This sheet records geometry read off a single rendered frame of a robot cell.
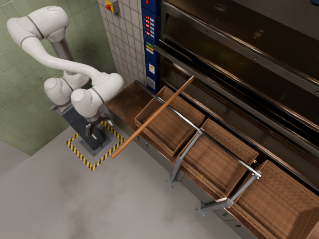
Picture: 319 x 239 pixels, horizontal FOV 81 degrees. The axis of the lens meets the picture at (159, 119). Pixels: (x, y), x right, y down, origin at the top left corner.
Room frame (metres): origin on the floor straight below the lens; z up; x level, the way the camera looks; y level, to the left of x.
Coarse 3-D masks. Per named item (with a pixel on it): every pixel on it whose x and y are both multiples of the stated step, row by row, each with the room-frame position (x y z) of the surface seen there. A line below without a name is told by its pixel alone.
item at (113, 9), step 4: (108, 0) 1.68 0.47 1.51; (112, 0) 1.68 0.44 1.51; (116, 0) 1.69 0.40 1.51; (108, 4) 1.68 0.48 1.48; (112, 4) 1.65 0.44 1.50; (116, 4) 1.68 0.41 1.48; (112, 8) 1.65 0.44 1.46; (116, 8) 1.67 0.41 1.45; (112, 12) 1.67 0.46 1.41; (116, 12) 1.67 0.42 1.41
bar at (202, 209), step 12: (156, 96) 0.91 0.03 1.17; (168, 108) 0.81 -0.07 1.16; (204, 132) 0.59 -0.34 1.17; (192, 144) 0.54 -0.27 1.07; (216, 144) 0.50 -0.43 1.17; (252, 168) 0.33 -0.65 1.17; (168, 180) 0.45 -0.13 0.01; (252, 180) 0.26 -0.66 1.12; (240, 192) 0.19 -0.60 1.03; (204, 204) 0.18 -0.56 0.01; (216, 204) 0.13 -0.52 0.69; (228, 204) 0.11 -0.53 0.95; (204, 216) 0.05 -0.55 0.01
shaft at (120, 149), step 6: (192, 78) 1.09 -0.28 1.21; (186, 84) 1.02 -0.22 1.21; (180, 90) 0.96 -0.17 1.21; (174, 96) 0.90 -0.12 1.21; (168, 102) 0.83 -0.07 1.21; (162, 108) 0.78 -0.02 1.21; (156, 114) 0.72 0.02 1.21; (150, 120) 0.67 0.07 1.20; (144, 126) 0.62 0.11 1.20; (138, 132) 0.57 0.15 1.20; (132, 138) 0.52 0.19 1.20; (126, 144) 0.47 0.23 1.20; (120, 150) 0.43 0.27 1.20; (114, 156) 0.38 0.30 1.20
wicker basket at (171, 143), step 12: (168, 96) 1.21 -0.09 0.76; (144, 108) 1.04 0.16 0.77; (156, 108) 1.16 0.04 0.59; (180, 108) 1.08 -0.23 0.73; (192, 108) 1.02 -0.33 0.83; (144, 120) 0.99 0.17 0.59; (156, 120) 1.00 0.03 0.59; (168, 120) 1.00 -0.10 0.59; (180, 120) 1.00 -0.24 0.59; (192, 120) 0.95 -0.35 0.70; (144, 132) 0.84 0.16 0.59; (156, 132) 0.85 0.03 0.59; (168, 132) 0.85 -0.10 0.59; (180, 132) 0.85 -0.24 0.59; (192, 132) 0.79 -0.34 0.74; (168, 144) 0.71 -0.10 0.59; (180, 144) 0.65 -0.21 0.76
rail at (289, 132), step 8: (160, 48) 1.18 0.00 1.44; (184, 64) 1.02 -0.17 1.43; (208, 80) 0.88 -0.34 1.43; (224, 88) 0.81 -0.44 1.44; (232, 96) 0.75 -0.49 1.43; (248, 104) 0.68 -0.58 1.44; (256, 112) 0.63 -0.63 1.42; (272, 120) 0.57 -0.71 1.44; (280, 128) 0.52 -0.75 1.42; (296, 136) 0.46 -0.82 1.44; (312, 144) 0.41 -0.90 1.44
